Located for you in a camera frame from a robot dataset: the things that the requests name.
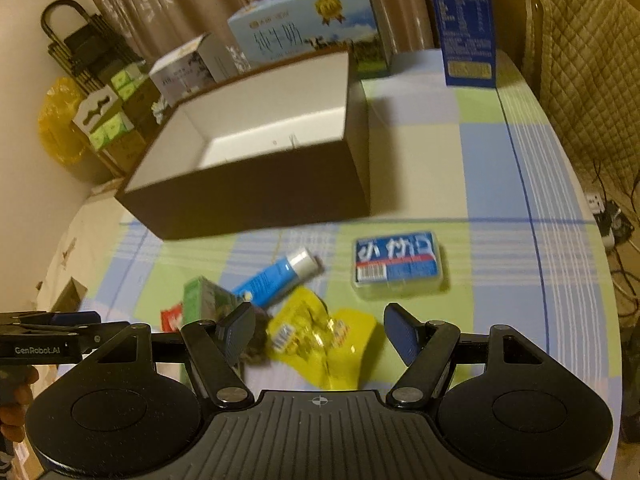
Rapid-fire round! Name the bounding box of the green medicine box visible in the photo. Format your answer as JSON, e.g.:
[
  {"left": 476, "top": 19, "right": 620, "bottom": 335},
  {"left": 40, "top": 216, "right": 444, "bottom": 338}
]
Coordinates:
[{"left": 182, "top": 276, "right": 241, "bottom": 325}]

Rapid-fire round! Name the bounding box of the red small packet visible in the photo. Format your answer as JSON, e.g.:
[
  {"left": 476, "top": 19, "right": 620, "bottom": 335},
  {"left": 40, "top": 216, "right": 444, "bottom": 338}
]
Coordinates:
[{"left": 160, "top": 302, "right": 183, "bottom": 333}]

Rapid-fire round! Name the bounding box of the blue white tube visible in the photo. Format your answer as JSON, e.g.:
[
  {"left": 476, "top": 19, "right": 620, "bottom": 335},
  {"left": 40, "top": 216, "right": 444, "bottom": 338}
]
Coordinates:
[{"left": 232, "top": 248, "right": 320, "bottom": 309}]

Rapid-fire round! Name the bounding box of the blue pack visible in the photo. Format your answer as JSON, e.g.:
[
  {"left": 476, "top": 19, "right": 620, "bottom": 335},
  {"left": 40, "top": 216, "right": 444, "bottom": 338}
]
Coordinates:
[{"left": 352, "top": 231, "right": 445, "bottom": 298}]

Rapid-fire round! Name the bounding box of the yellow snack packet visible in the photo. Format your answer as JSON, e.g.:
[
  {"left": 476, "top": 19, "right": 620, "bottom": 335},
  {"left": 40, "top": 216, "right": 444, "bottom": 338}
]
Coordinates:
[{"left": 266, "top": 286, "right": 378, "bottom": 390}]

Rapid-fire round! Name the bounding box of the person's left hand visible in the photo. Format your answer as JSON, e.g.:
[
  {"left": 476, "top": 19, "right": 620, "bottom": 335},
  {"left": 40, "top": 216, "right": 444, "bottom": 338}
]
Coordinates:
[{"left": 0, "top": 366, "right": 39, "bottom": 443}]

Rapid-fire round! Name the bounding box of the beige embroidered bed sheet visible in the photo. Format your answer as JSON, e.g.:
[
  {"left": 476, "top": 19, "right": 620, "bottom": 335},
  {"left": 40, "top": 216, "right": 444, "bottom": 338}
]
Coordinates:
[{"left": 36, "top": 191, "right": 125, "bottom": 321}]

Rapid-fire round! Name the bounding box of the checkered tablecloth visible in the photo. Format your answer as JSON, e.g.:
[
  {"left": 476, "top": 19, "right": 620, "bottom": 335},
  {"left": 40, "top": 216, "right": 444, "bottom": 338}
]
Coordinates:
[{"left": 44, "top": 49, "right": 624, "bottom": 480}]

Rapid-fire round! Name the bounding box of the brown open cardboard box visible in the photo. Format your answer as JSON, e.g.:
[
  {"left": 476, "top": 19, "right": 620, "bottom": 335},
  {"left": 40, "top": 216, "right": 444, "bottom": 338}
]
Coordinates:
[{"left": 116, "top": 47, "right": 371, "bottom": 240}]

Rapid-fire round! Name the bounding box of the cardboard box with green tissues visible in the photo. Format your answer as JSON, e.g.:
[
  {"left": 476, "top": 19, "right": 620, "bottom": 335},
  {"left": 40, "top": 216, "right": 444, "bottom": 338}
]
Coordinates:
[{"left": 70, "top": 62, "right": 162, "bottom": 176}]

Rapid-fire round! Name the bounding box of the white power strip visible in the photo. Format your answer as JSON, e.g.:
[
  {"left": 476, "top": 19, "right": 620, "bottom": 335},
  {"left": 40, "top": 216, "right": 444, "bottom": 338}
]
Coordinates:
[{"left": 585, "top": 193, "right": 634, "bottom": 252}]

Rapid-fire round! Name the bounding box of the yellow plastic bag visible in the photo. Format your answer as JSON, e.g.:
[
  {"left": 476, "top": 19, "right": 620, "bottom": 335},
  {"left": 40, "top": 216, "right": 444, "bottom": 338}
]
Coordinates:
[{"left": 37, "top": 77, "right": 87, "bottom": 167}]

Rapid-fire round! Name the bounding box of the white appliance box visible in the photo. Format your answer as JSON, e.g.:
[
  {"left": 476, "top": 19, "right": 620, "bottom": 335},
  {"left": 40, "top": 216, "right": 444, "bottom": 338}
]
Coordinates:
[{"left": 149, "top": 34, "right": 239, "bottom": 106}]

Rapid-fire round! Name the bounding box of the quilted beige chair cover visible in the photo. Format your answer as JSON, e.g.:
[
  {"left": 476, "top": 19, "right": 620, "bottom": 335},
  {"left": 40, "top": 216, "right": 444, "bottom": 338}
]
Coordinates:
[{"left": 523, "top": 0, "right": 639, "bottom": 200}]

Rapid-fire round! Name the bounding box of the light blue milk carton box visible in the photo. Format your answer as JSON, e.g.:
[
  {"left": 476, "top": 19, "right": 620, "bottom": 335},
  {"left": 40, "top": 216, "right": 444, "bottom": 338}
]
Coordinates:
[{"left": 228, "top": 0, "right": 392, "bottom": 78}]

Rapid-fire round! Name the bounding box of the dark blue milk box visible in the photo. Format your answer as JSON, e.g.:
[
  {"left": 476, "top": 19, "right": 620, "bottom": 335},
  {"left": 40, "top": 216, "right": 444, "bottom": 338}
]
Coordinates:
[{"left": 432, "top": 0, "right": 497, "bottom": 89}]

